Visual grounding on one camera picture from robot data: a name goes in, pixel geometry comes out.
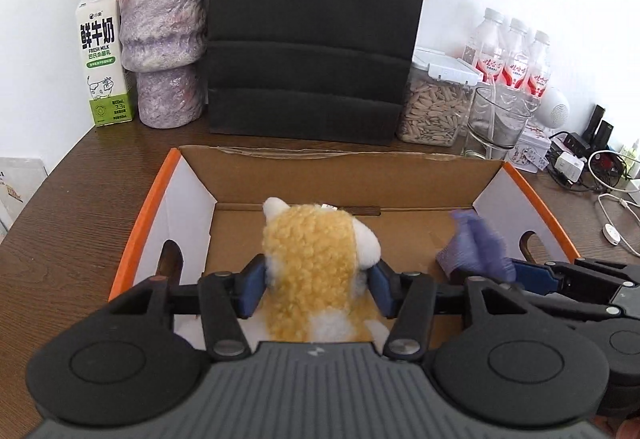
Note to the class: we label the black power strip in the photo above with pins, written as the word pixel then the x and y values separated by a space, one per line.
pixel 575 141

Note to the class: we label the clear sunflower seed container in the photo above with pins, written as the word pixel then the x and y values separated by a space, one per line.
pixel 432 111

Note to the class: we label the black upright device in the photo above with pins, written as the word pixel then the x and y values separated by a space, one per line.
pixel 600 124

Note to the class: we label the black paper bag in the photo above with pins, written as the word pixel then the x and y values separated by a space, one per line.
pixel 320 34

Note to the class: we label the white and green milk carton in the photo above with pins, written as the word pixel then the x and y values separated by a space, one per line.
pixel 102 69

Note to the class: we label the white round speaker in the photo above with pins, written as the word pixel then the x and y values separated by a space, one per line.
pixel 552 109

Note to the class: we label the yellow and white plush toy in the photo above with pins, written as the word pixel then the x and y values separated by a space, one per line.
pixel 310 264

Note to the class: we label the orange cardboard box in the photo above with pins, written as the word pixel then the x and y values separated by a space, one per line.
pixel 350 179

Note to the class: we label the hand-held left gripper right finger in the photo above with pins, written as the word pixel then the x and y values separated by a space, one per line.
pixel 380 291

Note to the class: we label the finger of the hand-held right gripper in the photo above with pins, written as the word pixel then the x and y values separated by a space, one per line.
pixel 532 275
pixel 560 305

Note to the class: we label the clear glass cup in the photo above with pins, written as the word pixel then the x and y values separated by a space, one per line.
pixel 495 124

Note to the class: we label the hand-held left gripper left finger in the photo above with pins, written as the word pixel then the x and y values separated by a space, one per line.
pixel 253 290

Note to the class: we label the purple cloth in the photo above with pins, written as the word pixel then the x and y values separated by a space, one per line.
pixel 475 246

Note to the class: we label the purple textured vase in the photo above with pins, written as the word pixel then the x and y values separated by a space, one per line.
pixel 162 29

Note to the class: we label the white board with yellow print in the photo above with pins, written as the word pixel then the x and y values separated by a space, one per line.
pixel 20 189

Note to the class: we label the red label water bottle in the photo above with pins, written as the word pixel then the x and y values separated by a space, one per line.
pixel 515 56
pixel 484 44
pixel 540 69

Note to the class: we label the white plug charger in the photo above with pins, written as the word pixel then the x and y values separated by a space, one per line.
pixel 569 165

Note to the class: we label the small green spray bottle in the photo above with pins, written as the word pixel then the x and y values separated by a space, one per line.
pixel 631 156

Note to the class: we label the floral patterned tin box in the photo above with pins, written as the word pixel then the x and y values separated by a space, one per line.
pixel 530 151

